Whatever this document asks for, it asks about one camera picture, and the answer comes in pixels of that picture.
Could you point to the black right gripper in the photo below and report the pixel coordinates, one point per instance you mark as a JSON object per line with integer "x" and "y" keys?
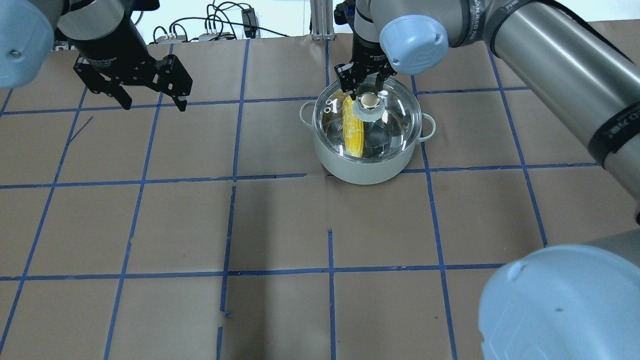
{"x": 366, "y": 51}

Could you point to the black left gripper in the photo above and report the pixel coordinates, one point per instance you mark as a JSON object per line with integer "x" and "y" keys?
{"x": 111, "y": 42}

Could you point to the glass pot lid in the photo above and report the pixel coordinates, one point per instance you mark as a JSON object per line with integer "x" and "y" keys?
{"x": 392, "y": 118}

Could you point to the yellow corn cob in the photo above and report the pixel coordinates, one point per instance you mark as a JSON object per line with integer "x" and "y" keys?
{"x": 352, "y": 129}

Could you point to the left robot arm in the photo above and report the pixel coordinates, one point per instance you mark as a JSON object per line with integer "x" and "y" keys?
{"x": 28, "y": 29}

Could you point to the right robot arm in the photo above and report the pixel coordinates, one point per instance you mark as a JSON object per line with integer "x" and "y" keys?
{"x": 564, "y": 302}

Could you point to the pale green steel pot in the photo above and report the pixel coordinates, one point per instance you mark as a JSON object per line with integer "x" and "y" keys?
{"x": 351, "y": 172}

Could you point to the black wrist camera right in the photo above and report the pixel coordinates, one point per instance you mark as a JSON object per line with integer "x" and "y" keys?
{"x": 344, "y": 13}

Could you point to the aluminium frame post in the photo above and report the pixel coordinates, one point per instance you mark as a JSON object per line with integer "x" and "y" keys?
{"x": 322, "y": 20}

